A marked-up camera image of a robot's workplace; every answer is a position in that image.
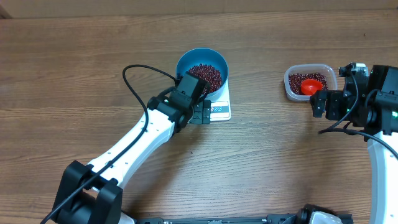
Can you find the red beans in bowl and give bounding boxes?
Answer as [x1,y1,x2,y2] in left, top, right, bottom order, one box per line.
[188,63,223,93]

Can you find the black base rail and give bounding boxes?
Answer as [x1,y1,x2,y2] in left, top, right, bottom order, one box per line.
[133,203,354,224]

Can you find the red scoop with blue handle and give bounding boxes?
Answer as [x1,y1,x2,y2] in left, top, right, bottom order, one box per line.
[300,79,323,96]

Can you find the white digital kitchen scale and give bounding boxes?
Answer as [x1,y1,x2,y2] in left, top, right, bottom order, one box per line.
[206,79,231,122]

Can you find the blue plastic bowl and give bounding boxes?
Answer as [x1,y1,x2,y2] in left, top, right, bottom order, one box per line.
[176,48,230,102]

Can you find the clear plastic container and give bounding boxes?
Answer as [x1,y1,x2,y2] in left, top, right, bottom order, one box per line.
[284,63,338,102]

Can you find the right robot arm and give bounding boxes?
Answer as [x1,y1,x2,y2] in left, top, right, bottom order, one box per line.
[310,63,397,223]

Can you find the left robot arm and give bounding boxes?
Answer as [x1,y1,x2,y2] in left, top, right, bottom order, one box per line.
[43,73,210,224]

